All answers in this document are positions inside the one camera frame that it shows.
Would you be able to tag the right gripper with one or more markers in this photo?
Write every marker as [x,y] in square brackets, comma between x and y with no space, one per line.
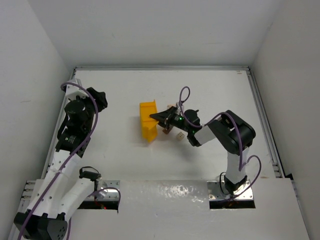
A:
[169,120]

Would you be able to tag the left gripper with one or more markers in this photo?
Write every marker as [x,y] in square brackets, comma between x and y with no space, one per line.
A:
[98,97]

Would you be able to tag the yellow plastic bin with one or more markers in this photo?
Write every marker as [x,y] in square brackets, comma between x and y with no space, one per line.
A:
[148,124]

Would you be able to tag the beige cube with holes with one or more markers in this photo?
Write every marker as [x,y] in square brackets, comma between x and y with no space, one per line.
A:
[180,136]

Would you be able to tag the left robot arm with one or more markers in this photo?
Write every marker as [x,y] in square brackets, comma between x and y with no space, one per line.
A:
[48,215]

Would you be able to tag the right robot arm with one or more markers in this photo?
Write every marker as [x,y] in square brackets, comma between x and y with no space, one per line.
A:
[232,132]

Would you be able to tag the brown rectangular wood block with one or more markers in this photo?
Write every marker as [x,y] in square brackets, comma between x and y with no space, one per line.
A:
[167,130]

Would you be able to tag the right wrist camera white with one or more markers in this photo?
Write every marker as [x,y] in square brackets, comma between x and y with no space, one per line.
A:
[180,106]

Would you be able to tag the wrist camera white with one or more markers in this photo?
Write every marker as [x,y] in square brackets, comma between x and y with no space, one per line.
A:
[180,106]
[72,92]

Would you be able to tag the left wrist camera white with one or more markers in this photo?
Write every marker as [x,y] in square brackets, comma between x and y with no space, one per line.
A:
[72,92]

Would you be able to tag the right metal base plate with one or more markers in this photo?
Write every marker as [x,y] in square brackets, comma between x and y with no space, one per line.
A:
[218,192]

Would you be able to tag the metal base plate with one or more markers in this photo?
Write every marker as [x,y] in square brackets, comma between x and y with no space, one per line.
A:
[218,192]
[109,191]

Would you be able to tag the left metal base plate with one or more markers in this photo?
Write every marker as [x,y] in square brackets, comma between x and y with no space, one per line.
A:
[109,191]

